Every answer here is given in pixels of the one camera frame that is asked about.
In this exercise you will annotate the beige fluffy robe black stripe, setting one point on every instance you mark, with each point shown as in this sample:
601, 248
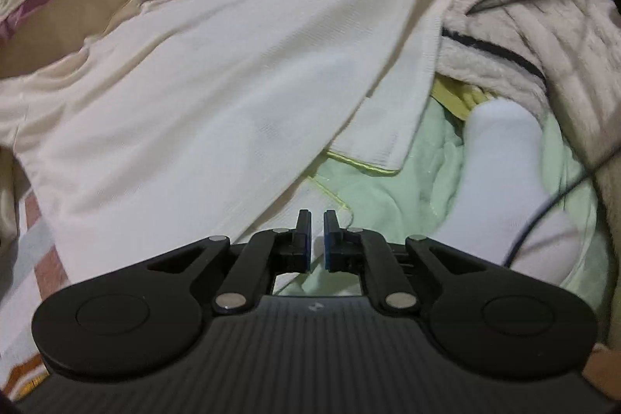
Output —
548, 35

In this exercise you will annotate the cream white shirt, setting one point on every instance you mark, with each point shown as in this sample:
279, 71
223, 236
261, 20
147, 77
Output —
194, 113

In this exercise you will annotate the light green fleece cloth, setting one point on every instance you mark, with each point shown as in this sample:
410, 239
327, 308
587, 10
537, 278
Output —
417, 181

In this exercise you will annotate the white sock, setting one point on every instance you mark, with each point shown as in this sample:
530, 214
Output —
504, 181

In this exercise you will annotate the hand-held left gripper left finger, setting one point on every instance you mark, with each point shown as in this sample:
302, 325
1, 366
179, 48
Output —
307, 249

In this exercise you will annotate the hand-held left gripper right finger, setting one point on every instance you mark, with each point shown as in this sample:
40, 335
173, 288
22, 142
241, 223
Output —
328, 249

